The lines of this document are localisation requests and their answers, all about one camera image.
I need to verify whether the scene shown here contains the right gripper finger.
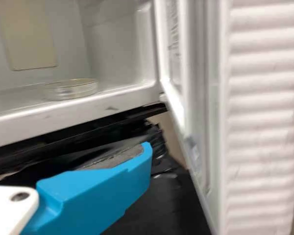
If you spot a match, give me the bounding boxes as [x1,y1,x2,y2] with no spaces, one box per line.
[20,141,153,235]

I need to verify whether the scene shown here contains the petri dish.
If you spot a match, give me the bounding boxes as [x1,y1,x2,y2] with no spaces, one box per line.
[42,77,99,101]

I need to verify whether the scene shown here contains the white incubator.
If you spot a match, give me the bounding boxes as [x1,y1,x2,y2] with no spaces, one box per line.
[0,0,168,150]

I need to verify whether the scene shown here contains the incubator door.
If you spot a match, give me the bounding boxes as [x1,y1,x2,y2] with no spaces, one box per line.
[153,0,294,235]

